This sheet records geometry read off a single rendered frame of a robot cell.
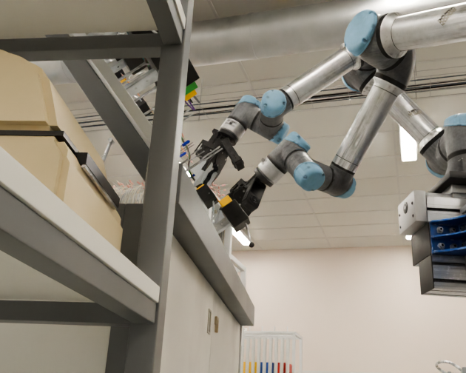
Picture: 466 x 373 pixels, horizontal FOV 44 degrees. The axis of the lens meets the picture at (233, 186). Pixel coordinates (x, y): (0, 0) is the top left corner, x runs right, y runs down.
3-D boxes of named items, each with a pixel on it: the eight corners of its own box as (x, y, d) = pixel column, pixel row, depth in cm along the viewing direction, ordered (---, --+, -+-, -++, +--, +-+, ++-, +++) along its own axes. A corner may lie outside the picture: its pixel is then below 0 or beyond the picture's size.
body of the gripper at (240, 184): (245, 207, 178) (272, 179, 176) (246, 216, 170) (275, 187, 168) (227, 190, 176) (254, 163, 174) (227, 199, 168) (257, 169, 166)
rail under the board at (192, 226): (254, 326, 192) (254, 306, 195) (179, 203, 84) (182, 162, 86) (237, 326, 193) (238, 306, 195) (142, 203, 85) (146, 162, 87)
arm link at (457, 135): (454, 146, 165) (450, 105, 170) (439, 166, 177) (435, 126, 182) (497, 149, 165) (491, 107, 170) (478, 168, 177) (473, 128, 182)
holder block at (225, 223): (229, 260, 137) (263, 236, 138) (201, 220, 142) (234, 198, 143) (231, 265, 142) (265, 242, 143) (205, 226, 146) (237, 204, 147)
